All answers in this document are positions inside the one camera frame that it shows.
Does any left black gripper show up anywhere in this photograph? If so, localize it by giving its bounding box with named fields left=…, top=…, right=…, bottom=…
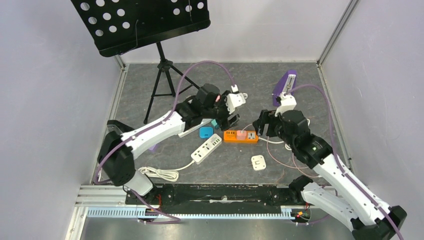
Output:
left=202, top=90, right=240, bottom=132

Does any teal charger cube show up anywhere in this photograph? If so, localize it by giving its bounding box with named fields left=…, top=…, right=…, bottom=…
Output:
left=210, top=119, right=220, bottom=129

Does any white multicolour power strip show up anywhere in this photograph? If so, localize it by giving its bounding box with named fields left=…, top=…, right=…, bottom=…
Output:
left=178, top=118, right=212, bottom=138

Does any small pink charger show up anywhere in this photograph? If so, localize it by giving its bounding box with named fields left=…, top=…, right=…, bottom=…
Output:
left=236, top=130, right=247, bottom=141

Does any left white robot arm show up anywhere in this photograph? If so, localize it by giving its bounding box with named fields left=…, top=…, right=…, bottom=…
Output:
left=96, top=83, right=247, bottom=204

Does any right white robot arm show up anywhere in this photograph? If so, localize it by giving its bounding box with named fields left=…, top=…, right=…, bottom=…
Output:
left=252, top=110, right=407, bottom=240

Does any blue plug adapter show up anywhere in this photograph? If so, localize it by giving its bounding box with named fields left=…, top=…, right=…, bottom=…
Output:
left=199, top=126, right=214, bottom=139

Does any flat white plug adapter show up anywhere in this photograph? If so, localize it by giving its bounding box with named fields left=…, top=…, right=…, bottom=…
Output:
left=250, top=155, right=267, bottom=171

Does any orange power strip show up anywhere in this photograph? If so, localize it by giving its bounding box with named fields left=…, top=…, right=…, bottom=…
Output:
left=223, top=130, right=259, bottom=144

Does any white power strip with USB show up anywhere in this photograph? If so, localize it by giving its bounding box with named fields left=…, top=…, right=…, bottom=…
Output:
left=190, top=133, right=223, bottom=165

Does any purple metronome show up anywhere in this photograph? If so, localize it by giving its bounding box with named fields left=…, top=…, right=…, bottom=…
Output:
left=271, top=69, right=297, bottom=107

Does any purple power strip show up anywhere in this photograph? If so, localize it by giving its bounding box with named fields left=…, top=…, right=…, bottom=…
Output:
left=148, top=144, right=158, bottom=153

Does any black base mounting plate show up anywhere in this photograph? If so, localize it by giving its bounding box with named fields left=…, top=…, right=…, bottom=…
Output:
left=143, top=183, right=308, bottom=215

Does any clear plastic tray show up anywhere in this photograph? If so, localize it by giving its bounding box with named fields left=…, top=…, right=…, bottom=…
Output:
left=106, top=120, right=120, bottom=133

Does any black perforated music stand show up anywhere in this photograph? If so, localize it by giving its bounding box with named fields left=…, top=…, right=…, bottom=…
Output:
left=71, top=0, right=211, bottom=124

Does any thin pink charger cable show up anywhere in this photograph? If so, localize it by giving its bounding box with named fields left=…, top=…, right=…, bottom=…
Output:
left=241, top=123, right=324, bottom=180

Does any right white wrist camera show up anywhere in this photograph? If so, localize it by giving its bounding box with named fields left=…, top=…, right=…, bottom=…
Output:
left=274, top=92, right=297, bottom=117

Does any white bundled cord right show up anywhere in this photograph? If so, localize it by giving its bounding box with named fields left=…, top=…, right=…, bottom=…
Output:
left=258, top=119, right=312, bottom=152

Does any white coiled power cord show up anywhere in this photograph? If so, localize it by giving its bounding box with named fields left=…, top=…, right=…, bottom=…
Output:
left=137, top=160, right=196, bottom=183

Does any aluminium rail frame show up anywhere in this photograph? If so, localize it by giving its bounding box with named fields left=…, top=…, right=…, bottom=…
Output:
left=74, top=0, right=377, bottom=220

